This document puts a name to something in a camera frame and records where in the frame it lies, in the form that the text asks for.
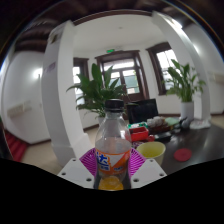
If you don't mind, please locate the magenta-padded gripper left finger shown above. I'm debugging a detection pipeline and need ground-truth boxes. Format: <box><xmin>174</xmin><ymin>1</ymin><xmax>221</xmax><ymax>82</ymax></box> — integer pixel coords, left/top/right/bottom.
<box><xmin>57</xmin><ymin>147</ymin><xmax>100</xmax><ymax>190</ymax></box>

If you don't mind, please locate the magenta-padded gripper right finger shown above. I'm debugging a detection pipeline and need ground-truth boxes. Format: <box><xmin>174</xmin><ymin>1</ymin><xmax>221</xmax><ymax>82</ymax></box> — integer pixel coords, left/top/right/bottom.
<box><xmin>128</xmin><ymin>147</ymin><xmax>168</xmax><ymax>190</ymax></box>

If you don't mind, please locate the clear orange-labelled drink bottle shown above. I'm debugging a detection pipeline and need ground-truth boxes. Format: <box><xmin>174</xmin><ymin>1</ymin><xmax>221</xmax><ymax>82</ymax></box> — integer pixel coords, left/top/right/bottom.
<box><xmin>93</xmin><ymin>98</ymin><xmax>133</xmax><ymax>192</ymax></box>

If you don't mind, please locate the pale yellow cup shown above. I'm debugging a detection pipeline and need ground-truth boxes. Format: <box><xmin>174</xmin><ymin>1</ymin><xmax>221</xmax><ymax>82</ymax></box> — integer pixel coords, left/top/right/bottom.
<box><xmin>136</xmin><ymin>141</ymin><xmax>167</xmax><ymax>167</ymax></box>

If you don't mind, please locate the red plastic box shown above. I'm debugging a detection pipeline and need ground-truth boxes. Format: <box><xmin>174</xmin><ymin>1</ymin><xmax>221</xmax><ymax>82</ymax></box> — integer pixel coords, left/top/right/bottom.
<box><xmin>129</xmin><ymin>126</ymin><xmax>150</xmax><ymax>143</ymax></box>

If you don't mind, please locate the dark wooden tea tray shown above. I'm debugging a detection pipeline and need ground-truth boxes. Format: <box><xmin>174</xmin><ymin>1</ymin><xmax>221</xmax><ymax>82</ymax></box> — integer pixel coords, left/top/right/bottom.
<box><xmin>148</xmin><ymin>123</ymin><xmax>172</xmax><ymax>135</ymax></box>

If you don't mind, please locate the green flat box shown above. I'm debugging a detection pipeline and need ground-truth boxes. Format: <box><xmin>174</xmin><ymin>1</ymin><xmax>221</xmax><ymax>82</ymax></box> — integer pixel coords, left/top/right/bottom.
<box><xmin>127</xmin><ymin>121</ymin><xmax>149</xmax><ymax>130</ymax></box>

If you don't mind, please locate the white teacup set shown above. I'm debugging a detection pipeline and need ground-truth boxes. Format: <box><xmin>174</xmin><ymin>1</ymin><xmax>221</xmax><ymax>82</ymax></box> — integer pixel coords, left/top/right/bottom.
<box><xmin>146</xmin><ymin>115</ymin><xmax>166</xmax><ymax>127</ymax></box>

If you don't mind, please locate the green book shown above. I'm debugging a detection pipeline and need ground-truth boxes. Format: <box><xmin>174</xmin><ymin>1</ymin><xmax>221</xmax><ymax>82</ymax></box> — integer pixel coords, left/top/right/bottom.
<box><xmin>164</xmin><ymin>116</ymin><xmax>181</xmax><ymax>127</ymax></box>

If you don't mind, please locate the black chair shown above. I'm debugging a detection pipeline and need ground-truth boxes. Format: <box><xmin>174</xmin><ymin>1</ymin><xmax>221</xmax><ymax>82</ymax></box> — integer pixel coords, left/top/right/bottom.
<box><xmin>126</xmin><ymin>98</ymin><xmax>159</xmax><ymax>125</ymax></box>

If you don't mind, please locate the dark grey teapot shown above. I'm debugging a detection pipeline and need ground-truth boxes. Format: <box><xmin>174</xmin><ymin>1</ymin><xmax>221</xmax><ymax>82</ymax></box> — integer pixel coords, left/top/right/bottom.
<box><xmin>178</xmin><ymin>116</ymin><xmax>192</xmax><ymax>130</ymax></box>

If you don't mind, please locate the red carpeted staircase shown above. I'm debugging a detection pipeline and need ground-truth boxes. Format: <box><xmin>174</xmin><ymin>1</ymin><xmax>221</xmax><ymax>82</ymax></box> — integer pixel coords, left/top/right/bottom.
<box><xmin>3</xmin><ymin>129</ymin><xmax>29</xmax><ymax>163</ymax></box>

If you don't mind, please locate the large potted green plant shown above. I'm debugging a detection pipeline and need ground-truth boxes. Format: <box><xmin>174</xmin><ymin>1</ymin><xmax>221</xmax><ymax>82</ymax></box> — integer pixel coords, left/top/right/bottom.
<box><xmin>65</xmin><ymin>62</ymin><xmax>129</xmax><ymax>126</ymax></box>
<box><xmin>165</xmin><ymin>58</ymin><xmax>207</xmax><ymax>122</ymax></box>

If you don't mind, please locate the dark-framed window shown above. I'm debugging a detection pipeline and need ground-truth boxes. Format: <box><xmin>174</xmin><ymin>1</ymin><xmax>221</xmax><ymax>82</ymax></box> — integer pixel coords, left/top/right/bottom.
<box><xmin>72</xmin><ymin>57</ymin><xmax>91</xmax><ymax>106</ymax></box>
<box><xmin>145</xmin><ymin>41</ymin><xmax>181</xmax><ymax>96</ymax></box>

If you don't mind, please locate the dark wooden double door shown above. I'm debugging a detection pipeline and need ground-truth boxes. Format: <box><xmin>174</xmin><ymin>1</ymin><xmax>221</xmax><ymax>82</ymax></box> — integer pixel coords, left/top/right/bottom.
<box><xmin>94</xmin><ymin>49</ymin><xmax>151</xmax><ymax>103</ymax></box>

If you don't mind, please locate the white wall-mounted unit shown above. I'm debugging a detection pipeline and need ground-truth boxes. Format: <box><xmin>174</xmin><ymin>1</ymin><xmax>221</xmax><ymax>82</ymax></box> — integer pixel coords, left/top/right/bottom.
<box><xmin>208</xmin><ymin>70</ymin><xmax>224</xmax><ymax>85</ymax></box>
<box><xmin>6</xmin><ymin>100</ymin><xmax>33</xmax><ymax>118</ymax></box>

